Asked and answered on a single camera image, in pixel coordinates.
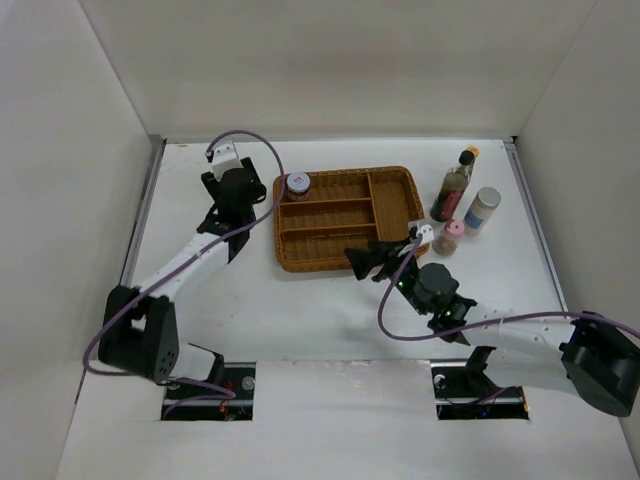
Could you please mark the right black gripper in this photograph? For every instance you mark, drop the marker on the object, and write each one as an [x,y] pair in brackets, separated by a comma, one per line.
[388,252]

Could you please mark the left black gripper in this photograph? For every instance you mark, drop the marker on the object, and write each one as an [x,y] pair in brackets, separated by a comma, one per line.
[213,183]

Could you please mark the white-lid red-label spice jar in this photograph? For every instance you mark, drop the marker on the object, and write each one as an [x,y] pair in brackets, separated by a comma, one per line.
[297,186]

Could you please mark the pink-lid spice jar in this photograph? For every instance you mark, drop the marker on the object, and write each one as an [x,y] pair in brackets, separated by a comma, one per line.
[449,237]

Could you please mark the tall dark sauce bottle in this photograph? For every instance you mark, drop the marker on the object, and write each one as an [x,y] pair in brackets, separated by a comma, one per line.
[453,187]

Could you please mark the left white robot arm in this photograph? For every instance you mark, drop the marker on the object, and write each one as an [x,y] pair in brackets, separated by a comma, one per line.
[143,334]

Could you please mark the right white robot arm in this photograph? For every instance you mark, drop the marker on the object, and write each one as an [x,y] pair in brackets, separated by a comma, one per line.
[579,353]

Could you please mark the brown wicker divided tray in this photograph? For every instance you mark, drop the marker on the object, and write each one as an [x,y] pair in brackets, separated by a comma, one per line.
[342,209]

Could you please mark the white cylinder silver-lid shaker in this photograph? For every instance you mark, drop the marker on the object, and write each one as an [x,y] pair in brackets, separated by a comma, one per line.
[484,204]

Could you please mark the yellow-cap small sauce bottle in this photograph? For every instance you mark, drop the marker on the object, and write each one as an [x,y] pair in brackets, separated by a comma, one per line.
[474,150]

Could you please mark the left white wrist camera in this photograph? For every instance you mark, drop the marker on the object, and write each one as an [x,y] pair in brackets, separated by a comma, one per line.
[222,158]

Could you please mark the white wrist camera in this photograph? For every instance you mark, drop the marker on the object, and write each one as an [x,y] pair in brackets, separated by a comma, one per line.
[222,158]
[420,232]

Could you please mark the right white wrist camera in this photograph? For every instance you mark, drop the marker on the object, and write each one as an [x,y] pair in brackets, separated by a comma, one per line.
[420,232]

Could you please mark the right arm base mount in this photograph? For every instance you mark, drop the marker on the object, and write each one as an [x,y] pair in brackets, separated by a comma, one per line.
[463,391]

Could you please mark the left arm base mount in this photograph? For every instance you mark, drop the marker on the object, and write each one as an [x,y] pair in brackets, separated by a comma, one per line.
[232,399]

